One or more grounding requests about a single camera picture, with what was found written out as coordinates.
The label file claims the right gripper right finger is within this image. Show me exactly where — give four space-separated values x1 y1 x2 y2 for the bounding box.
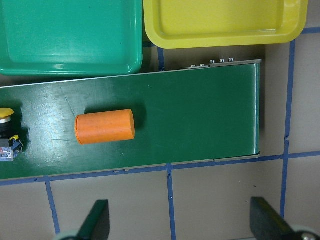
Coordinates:
249 197 294 240

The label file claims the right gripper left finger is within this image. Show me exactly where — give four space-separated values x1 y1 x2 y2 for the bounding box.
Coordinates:
76 199 110 240

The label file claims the plain orange cylinder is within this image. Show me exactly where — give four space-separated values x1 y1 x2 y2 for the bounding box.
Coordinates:
74 109 135 145

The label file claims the yellow push button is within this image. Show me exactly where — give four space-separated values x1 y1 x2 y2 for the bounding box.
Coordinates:
0 107 23 162

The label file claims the green conveyor belt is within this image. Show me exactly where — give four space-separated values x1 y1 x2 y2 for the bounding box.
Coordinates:
0 60 261 180

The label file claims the green plastic tray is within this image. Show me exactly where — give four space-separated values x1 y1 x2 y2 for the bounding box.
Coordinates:
0 0 143 77

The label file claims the yellow plastic tray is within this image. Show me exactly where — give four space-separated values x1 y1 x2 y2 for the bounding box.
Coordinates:
143 0 309 49

